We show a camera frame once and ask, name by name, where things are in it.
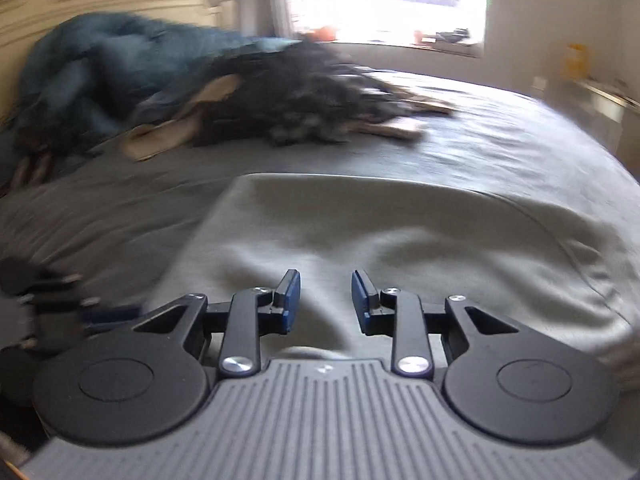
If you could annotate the white desk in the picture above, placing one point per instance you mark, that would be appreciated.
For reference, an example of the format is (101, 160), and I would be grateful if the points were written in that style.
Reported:
(600, 105)

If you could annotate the cream knit sweater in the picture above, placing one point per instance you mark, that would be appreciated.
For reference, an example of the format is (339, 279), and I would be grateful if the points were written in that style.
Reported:
(395, 131)

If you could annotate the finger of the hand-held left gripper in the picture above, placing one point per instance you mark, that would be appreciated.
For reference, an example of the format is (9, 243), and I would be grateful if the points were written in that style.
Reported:
(112, 316)

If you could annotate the light tan cloth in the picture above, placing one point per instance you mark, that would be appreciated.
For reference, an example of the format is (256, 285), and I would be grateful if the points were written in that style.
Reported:
(425, 102)

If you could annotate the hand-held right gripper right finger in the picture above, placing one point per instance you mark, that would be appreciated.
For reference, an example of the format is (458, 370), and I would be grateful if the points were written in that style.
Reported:
(359, 305)

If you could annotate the yellow box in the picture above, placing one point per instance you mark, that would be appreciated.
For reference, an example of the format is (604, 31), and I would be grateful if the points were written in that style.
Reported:
(575, 62)

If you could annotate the grey hoodie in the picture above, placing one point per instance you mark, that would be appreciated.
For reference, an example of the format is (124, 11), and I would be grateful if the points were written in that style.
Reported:
(400, 240)

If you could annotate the pink pot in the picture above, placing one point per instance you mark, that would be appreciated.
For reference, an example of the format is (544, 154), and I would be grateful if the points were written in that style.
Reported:
(421, 36)

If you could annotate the black bag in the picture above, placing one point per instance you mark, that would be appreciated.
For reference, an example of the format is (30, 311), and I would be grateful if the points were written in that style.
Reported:
(454, 35)

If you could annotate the beige jacket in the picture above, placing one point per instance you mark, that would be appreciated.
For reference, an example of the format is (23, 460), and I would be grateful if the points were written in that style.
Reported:
(160, 137)

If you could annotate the black jacket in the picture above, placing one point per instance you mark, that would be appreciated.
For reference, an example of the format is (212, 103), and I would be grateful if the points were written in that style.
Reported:
(280, 95)

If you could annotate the plaid shirt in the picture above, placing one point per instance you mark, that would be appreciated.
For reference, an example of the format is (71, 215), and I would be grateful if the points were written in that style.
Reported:
(350, 110)

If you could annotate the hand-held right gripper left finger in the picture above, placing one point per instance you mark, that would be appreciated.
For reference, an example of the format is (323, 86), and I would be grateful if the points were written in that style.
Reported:
(292, 300)

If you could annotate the orange cloth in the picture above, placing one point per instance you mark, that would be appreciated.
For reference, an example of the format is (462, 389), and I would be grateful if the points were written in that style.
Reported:
(322, 33)

